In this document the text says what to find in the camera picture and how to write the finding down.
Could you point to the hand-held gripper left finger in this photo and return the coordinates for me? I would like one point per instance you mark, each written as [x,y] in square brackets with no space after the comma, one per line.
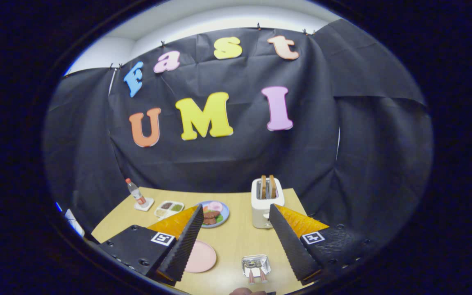
[184,248]

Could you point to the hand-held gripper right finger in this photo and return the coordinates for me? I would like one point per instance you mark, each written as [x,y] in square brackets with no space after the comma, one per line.
[291,248]

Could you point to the pink plate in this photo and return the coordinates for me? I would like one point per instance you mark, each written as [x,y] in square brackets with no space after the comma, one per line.
[203,256]

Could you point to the brown meat strip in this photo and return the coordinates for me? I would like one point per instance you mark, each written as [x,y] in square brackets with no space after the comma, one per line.
[210,221]
[212,214]

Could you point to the white divided sauce dish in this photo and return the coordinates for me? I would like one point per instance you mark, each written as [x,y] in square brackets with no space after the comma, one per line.
[169,209]

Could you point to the green lettuce leaf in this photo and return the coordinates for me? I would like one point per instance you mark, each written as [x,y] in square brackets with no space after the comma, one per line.
[220,218]

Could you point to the white toaster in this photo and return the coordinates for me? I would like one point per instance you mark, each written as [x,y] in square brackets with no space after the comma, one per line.
[260,213]

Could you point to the pink ham slice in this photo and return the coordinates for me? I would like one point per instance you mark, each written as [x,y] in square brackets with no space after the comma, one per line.
[215,206]

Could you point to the blue plate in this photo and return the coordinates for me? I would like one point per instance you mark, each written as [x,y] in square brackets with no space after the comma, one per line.
[225,213]

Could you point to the white square coaster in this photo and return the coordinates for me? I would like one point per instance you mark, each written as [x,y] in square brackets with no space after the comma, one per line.
[148,205]

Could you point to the brown bread slice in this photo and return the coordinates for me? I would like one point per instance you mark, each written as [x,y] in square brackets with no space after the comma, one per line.
[273,187]
[263,187]

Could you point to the plastic bottle with red label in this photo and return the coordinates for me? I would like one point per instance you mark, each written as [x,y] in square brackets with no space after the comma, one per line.
[137,194]

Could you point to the white panel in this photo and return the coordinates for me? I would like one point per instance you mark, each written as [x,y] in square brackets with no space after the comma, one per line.
[74,223]

